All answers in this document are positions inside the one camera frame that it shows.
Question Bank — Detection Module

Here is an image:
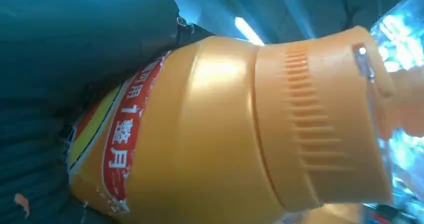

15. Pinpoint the ceiling light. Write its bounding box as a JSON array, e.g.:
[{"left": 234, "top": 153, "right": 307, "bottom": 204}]
[{"left": 234, "top": 16, "right": 266, "bottom": 47}]

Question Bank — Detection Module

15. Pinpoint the orange drink bottle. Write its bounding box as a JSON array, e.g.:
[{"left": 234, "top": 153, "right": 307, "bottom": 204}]
[{"left": 64, "top": 0, "right": 424, "bottom": 224}]

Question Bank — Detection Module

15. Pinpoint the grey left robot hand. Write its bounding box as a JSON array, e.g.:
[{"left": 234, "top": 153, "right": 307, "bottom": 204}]
[{"left": 0, "top": 0, "right": 215, "bottom": 104}]

